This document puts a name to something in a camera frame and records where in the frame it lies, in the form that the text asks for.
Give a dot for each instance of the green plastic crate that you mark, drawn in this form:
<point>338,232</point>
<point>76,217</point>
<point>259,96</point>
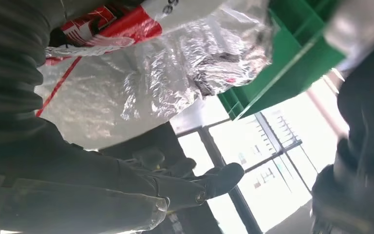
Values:
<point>290,61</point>

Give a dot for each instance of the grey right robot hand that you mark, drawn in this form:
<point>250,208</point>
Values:
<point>61,193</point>

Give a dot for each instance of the dark window frame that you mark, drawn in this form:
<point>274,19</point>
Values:
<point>216,155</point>

